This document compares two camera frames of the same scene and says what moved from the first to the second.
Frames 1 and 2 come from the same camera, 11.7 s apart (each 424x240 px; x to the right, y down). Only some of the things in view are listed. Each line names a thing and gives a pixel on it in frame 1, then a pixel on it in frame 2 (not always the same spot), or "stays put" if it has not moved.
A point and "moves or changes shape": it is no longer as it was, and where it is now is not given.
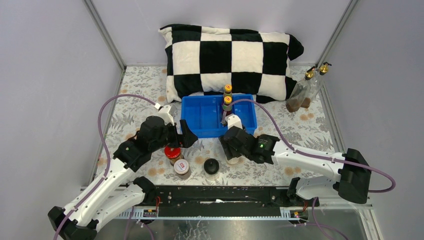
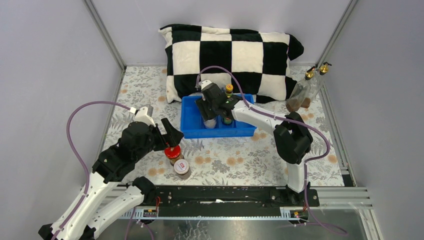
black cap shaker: x=211 y=167 -> x=210 y=123
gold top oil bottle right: x=316 y=85 stays put
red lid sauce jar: x=174 y=153 stays put
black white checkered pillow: x=202 y=60 stays put
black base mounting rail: x=225 y=201 stays put
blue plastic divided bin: x=203 y=114 stays put
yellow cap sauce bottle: x=227 y=100 moves or changes shape
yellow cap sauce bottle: x=228 y=89 stays put
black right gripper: x=225 y=145 -> x=202 y=105
